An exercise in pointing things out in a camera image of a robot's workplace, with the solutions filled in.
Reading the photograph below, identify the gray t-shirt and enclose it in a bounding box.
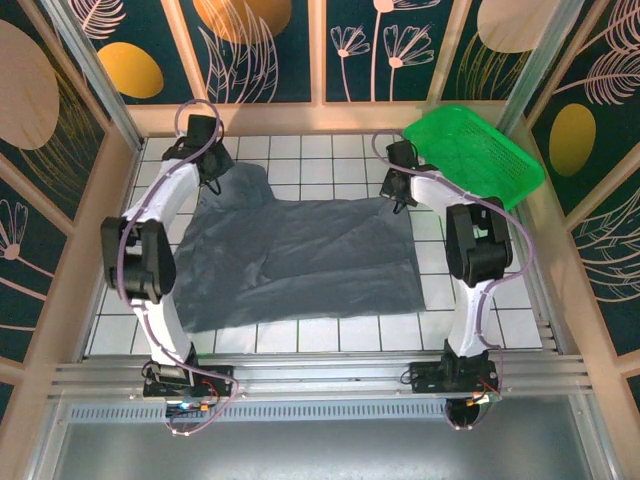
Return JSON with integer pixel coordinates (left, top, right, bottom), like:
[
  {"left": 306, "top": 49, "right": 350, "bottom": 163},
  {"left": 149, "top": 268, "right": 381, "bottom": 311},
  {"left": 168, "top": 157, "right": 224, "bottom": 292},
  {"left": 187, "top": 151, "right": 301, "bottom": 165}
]
[{"left": 172, "top": 162, "right": 426, "bottom": 334}]

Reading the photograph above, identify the green plastic basket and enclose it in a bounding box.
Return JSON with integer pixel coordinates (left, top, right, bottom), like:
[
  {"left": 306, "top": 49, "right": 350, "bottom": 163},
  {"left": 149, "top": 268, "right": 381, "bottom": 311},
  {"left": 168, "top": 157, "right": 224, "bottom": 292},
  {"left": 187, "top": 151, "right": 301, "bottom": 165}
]
[{"left": 402, "top": 104, "right": 546, "bottom": 211}]

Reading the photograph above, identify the slotted metal strip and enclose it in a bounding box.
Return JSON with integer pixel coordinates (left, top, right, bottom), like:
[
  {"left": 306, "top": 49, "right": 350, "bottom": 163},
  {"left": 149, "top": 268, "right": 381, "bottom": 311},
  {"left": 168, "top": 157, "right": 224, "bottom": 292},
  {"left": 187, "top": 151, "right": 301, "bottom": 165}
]
[{"left": 69, "top": 402, "right": 576, "bottom": 424}]

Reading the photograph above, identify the wooden table frame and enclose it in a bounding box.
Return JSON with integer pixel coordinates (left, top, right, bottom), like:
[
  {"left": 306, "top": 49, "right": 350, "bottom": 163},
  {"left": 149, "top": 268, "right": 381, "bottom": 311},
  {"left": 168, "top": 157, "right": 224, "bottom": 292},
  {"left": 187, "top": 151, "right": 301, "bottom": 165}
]
[{"left": 9, "top": 99, "right": 631, "bottom": 480}]

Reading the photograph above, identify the floral decorative wall panel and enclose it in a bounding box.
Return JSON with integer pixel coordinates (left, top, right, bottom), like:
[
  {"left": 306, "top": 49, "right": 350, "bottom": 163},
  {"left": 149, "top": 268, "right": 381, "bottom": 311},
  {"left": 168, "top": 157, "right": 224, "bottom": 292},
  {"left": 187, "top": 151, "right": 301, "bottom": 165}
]
[
  {"left": 324, "top": 0, "right": 461, "bottom": 104},
  {"left": 529, "top": 0, "right": 640, "bottom": 221},
  {"left": 572, "top": 184, "right": 640, "bottom": 356},
  {"left": 439, "top": 0, "right": 556, "bottom": 101},
  {"left": 179, "top": 0, "right": 314, "bottom": 104},
  {"left": 69, "top": 0, "right": 194, "bottom": 106},
  {"left": 0, "top": 179, "right": 69, "bottom": 361},
  {"left": 0, "top": 0, "right": 109, "bottom": 236}
]

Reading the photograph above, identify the aluminium corner post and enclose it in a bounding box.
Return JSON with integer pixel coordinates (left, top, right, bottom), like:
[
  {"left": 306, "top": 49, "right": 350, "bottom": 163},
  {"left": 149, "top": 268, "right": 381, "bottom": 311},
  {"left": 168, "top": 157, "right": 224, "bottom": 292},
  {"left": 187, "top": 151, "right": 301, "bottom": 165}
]
[
  {"left": 497, "top": 0, "right": 569, "bottom": 134},
  {"left": 42, "top": 0, "right": 146, "bottom": 149}
]

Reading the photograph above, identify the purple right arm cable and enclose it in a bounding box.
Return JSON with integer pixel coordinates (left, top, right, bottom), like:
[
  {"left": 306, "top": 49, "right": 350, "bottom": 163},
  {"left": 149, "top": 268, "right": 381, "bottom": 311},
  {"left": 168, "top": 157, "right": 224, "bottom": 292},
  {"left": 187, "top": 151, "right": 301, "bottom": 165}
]
[{"left": 372, "top": 130, "right": 534, "bottom": 431}]

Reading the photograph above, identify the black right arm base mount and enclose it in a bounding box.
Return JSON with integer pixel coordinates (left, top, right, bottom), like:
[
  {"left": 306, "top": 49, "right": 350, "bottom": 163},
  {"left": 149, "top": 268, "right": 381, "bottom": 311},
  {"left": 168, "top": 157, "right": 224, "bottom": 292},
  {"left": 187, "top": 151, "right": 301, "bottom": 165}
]
[{"left": 402, "top": 357, "right": 501, "bottom": 401}]

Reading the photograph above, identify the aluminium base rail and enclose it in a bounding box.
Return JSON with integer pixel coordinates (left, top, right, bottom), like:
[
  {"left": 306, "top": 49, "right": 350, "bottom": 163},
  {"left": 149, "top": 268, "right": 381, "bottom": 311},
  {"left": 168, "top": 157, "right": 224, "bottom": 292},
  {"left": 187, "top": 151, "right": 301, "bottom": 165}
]
[{"left": 47, "top": 352, "right": 594, "bottom": 401}]

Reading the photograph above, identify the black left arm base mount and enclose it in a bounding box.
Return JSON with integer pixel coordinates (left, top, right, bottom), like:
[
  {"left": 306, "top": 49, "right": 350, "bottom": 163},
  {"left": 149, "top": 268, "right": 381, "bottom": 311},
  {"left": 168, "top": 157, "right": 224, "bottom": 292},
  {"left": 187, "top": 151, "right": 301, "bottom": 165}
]
[{"left": 141, "top": 357, "right": 236, "bottom": 401}]

